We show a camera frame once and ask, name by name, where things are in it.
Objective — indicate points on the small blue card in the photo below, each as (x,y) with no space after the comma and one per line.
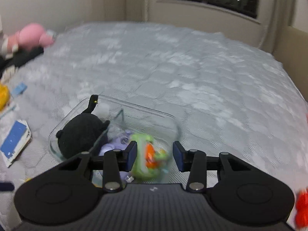
(19,89)

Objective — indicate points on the clear glass divided container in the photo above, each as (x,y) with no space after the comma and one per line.
(154,118)

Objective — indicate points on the grey quilted bed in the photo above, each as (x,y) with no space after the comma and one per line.
(192,77)

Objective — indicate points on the purple computer mouse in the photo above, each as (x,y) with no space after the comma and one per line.
(115,144)

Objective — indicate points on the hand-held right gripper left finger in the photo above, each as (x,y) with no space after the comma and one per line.
(132,154)

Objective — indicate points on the white patterned cloth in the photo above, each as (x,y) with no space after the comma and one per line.
(8,73)

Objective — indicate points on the white curtain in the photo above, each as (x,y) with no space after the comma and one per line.
(276,9)
(137,0)

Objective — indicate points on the black cat plush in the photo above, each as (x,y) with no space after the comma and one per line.
(79,132)

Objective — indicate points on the yellow container lid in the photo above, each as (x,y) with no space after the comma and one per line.
(3,96)

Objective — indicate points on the black cloth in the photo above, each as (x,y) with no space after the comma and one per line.
(24,56)

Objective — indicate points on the blue and white box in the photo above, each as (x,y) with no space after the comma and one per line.
(15,139)

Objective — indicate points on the pink plush toy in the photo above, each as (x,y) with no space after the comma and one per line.
(31,35)

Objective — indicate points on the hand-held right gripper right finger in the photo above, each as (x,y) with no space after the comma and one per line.
(178,156)

